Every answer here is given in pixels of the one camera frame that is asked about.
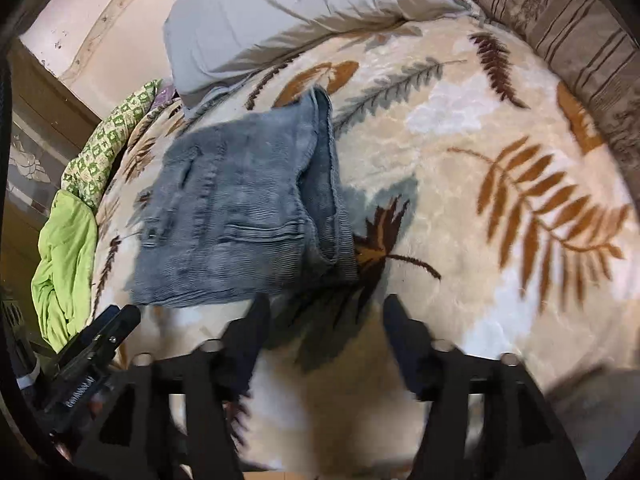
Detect plain green cloth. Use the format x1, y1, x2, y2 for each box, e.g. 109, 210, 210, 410
31, 190, 98, 353

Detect green patterned cloth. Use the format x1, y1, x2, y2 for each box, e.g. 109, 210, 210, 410
61, 79, 163, 211

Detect blue denim jeans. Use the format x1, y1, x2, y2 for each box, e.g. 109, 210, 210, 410
124, 85, 361, 308

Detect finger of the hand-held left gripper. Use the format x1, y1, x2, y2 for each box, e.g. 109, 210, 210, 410
57, 304, 142, 368

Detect leaf printed cream blanket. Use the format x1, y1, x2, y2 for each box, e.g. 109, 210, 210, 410
87, 15, 640, 476

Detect grey pillow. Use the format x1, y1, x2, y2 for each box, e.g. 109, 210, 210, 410
164, 0, 481, 111

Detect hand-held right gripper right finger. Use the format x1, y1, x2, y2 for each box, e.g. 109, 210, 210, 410
382, 294, 586, 480

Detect brown striped pillow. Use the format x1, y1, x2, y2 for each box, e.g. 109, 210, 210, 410
472, 0, 640, 181

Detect purple cloth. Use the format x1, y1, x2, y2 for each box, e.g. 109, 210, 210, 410
152, 85, 178, 111

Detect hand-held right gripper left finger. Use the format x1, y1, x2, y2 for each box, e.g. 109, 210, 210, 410
75, 292, 273, 480

